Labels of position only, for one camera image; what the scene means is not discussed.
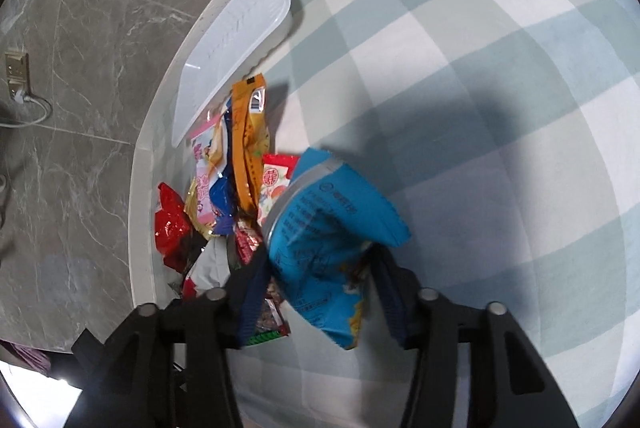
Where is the white red snack packet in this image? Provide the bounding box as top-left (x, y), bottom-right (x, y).
top-left (182, 237), bottom-right (231, 299)

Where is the red foil snack packet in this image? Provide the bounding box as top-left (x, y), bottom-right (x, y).
top-left (154, 182), bottom-right (192, 273)

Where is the orange snack packet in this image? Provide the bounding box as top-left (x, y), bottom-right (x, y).
top-left (231, 74), bottom-right (270, 218)

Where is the green edged nut packet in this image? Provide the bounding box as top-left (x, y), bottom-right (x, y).
top-left (245, 279), bottom-right (291, 346)

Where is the small red candy packet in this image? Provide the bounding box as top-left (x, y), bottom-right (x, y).
top-left (234, 219), bottom-right (262, 266)

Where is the pink cartoon snack packet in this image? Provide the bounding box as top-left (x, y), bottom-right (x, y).
top-left (190, 111), bottom-right (227, 227)

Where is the gold foil snack packet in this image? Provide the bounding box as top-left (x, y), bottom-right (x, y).
top-left (183, 177), bottom-right (219, 240)

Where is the blue Tipo snack packet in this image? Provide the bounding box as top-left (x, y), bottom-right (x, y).
top-left (209, 98), bottom-right (238, 235)

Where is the red white candy packet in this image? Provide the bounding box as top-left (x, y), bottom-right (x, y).
top-left (257, 153), bottom-right (299, 227)

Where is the checkered tablecloth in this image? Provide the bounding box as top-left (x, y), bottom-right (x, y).
top-left (262, 0), bottom-right (639, 427)

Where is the white plastic tray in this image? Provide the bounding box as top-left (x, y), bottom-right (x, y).
top-left (171, 0), bottom-right (293, 147)

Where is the white cable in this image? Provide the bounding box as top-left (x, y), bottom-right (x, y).
top-left (0, 90), bottom-right (54, 129)

